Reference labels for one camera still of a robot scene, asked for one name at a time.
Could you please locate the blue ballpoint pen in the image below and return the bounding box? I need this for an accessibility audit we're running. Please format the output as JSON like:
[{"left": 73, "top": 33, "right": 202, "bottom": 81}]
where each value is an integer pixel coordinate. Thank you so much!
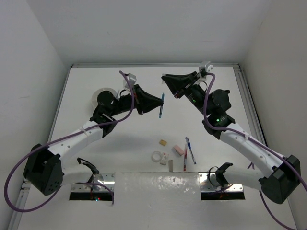
[{"left": 185, "top": 137, "right": 197, "bottom": 165}]

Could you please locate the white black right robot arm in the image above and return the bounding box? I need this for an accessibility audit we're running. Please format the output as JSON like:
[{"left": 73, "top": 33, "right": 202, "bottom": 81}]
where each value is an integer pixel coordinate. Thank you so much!
[{"left": 162, "top": 70, "right": 301, "bottom": 204}]

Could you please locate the teal blue pen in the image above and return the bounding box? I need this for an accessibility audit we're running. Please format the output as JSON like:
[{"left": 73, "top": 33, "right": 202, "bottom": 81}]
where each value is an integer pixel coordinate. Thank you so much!
[{"left": 159, "top": 92, "right": 165, "bottom": 119}]

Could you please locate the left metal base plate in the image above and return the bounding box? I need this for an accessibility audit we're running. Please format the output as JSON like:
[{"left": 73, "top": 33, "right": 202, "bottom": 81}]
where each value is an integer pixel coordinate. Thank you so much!
[{"left": 71, "top": 172, "right": 115, "bottom": 193}]

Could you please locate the white round desk organizer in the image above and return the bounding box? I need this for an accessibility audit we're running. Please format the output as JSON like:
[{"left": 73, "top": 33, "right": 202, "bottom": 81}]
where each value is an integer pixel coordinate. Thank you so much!
[{"left": 91, "top": 88, "right": 119, "bottom": 108}]

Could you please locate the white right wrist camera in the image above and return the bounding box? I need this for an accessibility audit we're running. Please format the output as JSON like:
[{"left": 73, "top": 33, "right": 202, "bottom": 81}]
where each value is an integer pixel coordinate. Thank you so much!
[{"left": 199, "top": 61, "right": 213, "bottom": 80}]

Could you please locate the clear tape roll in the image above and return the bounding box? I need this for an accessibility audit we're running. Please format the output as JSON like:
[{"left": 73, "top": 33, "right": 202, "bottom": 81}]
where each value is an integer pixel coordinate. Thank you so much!
[{"left": 151, "top": 151, "right": 163, "bottom": 163}]

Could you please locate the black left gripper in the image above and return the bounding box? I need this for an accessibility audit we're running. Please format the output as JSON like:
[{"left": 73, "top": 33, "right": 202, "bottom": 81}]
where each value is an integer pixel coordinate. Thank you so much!
[{"left": 108, "top": 84, "right": 162, "bottom": 116}]

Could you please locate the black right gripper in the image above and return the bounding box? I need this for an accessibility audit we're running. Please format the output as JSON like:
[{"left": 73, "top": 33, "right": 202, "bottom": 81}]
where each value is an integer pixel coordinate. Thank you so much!
[{"left": 163, "top": 71, "right": 211, "bottom": 116}]

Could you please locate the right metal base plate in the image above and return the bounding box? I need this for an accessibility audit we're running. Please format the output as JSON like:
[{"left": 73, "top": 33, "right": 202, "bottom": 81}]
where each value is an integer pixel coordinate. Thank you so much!
[{"left": 198, "top": 172, "right": 245, "bottom": 193}]

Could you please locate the yellow eraser block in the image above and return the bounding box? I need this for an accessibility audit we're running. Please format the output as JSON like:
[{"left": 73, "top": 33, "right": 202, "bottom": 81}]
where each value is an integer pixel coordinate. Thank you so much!
[{"left": 159, "top": 139, "right": 167, "bottom": 146}]

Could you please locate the red pen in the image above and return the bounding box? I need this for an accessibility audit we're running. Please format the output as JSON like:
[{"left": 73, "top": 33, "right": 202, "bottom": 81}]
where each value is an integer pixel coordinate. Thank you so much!
[{"left": 183, "top": 143, "right": 188, "bottom": 172}]

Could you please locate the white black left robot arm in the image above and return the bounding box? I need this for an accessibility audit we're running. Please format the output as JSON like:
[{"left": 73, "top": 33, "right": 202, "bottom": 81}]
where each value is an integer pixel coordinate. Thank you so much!
[{"left": 23, "top": 84, "right": 164, "bottom": 196}]

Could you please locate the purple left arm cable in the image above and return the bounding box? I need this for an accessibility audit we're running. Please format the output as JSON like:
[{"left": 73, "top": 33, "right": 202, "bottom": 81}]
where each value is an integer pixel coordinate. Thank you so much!
[{"left": 3, "top": 70, "right": 136, "bottom": 213}]

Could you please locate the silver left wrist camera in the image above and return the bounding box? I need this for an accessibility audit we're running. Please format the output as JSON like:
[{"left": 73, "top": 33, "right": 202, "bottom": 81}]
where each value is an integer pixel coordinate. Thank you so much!
[{"left": 123, "top": 73, "right": 137, "bottom": 90}]

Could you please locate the metal base plate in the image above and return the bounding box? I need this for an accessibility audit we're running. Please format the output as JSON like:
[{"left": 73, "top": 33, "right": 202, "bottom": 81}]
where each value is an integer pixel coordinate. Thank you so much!
[
  {"left": 71, "top": 172, "right": 115, "bottom": 193},
  {"left": 198, "top": 172, "right": 245, "bottom": 193}
]

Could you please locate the grey staple box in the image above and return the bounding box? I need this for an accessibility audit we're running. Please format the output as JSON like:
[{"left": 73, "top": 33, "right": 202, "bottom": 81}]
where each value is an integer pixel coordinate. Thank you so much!
[{"left": 168, "top": 160, "right": 174, "bottom": 172}]

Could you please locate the pink stapler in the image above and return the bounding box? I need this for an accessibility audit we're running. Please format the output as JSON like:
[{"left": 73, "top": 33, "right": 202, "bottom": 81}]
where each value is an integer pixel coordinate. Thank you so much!
[{"left": 173, "top": 145, "right": 185, "bottom": 156}]

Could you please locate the white correction tape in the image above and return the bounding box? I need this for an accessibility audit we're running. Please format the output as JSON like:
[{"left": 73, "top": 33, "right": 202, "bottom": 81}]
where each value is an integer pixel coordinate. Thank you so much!
[{"left": 160, "top": 153, "right": 169, "bottom": 165}]

